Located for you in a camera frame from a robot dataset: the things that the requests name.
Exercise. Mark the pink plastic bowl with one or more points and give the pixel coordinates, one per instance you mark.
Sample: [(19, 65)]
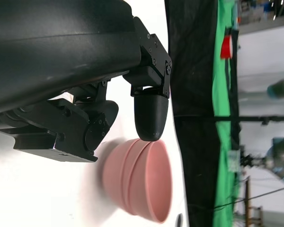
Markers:
[(156, 179), (112, 175), (126, 179)]

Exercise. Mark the black backdrop curtain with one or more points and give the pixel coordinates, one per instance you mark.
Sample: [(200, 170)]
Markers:
[(194, 71)]

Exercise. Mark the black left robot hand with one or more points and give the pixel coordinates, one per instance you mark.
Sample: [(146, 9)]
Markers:
[(61, 47)]

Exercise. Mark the teal blurred robot arm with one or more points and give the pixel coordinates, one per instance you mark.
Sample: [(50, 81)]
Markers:
[(281, 88)]

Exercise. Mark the red plastic cup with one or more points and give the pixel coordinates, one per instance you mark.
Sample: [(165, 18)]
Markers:
[(227, 48)]

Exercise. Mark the black stand pole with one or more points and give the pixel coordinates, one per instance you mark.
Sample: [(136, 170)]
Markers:
[(255, 119)]

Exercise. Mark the green backdrop cloth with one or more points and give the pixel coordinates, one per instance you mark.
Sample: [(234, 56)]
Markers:
[(223, 94)]

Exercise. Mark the wooden chair frame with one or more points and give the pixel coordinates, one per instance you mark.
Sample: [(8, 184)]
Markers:
[(251, 212)]

